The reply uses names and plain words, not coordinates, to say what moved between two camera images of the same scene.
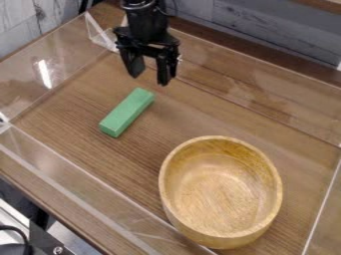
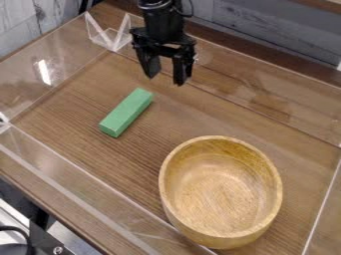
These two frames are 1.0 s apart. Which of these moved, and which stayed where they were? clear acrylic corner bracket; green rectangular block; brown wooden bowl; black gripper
Moved: black gripper
Stayed: clear acrylic corner bracket; brown wooden bowl; green rectangular block
